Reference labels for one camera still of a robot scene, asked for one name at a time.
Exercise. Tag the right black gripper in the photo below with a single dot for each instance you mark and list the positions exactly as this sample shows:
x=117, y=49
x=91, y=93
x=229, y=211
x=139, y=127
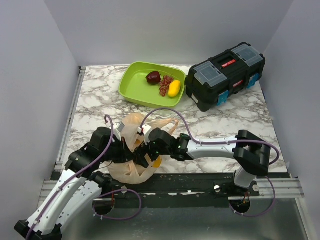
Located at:
x=140, y=153

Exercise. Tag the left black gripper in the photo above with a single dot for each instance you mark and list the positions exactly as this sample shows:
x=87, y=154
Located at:
x=126, y=154

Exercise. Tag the red fake grapes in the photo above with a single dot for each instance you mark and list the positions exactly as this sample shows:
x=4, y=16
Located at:
x=164, y=84

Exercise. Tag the yellow fake mango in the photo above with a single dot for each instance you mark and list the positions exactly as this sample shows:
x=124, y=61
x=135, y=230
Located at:
x=174, y=88

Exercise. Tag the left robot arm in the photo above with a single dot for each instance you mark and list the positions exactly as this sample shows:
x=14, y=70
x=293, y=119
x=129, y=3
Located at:
x=78, y=185

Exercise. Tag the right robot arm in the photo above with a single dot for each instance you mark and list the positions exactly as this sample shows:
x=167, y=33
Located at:
x=251, y=152

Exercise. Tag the red fake apple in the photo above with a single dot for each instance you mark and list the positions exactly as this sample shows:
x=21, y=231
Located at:
x=153, y=78

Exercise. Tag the green plastic tray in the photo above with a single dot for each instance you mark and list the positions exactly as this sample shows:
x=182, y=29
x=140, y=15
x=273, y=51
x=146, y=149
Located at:
x=134, y=87

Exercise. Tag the black toolbox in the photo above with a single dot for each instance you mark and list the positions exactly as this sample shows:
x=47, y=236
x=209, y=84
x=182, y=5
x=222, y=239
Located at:
x=211, y=82

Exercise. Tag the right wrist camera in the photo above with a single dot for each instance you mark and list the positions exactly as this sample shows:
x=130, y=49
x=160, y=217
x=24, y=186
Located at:
x=144, y=129

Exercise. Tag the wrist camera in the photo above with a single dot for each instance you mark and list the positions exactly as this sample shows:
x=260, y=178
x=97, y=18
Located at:
x=144, y=129
x=117, y=129

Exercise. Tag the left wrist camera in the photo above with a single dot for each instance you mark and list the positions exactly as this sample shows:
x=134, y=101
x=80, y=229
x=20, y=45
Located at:
x=117, y=129

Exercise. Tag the black mounting rail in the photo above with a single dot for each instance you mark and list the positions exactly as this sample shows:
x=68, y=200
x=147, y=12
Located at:
x=178, y=190

